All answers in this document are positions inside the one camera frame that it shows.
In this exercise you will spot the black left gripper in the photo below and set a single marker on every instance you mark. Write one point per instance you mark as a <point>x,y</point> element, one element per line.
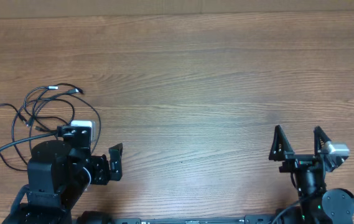
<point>102,173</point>

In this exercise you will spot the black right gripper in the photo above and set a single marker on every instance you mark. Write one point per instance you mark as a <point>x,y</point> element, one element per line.
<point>295,162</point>

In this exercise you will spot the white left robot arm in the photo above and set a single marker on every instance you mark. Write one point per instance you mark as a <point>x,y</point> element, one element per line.
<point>58,174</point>

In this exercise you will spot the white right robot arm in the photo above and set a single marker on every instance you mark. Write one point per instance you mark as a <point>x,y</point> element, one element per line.
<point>316,204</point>

